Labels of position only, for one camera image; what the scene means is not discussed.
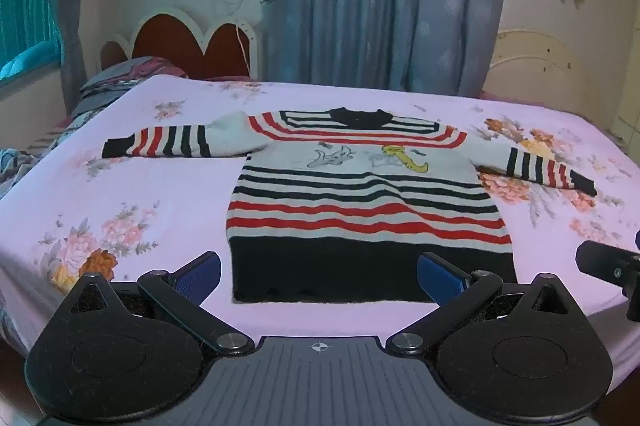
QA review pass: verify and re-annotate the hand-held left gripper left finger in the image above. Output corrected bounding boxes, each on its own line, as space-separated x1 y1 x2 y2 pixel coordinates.
67 251 256 357

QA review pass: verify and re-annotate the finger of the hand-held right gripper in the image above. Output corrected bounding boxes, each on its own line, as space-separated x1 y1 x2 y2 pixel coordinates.
575 239 640 323

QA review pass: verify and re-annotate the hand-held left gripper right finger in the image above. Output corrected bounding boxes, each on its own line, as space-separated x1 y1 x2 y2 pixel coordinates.
387 251 576 357

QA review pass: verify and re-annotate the striped knit sweater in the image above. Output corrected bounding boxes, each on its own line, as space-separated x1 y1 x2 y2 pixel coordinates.
101 107 599 305

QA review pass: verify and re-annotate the pink floral bed sheet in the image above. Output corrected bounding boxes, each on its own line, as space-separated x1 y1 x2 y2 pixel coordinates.
0 73 640 357

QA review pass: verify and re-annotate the cream arched headboard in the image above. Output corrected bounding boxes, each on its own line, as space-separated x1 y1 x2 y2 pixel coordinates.
487 28 607 127

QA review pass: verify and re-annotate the pink patterned pillow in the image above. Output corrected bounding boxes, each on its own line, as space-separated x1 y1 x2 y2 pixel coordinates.
70 56 190 117

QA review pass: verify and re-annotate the grey crumpled blanket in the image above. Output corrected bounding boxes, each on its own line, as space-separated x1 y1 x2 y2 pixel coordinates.
0 116 76 199

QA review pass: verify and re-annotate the red scalloped headboard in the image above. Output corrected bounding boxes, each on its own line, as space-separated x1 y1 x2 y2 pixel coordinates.
97 8 263 81

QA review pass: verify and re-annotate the grey-blue patterned curtain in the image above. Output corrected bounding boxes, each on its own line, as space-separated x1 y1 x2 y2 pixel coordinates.
262 0 510 98

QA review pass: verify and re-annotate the plain grey curtain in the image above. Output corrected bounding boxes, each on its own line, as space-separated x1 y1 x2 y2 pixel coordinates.
52 0 101 109

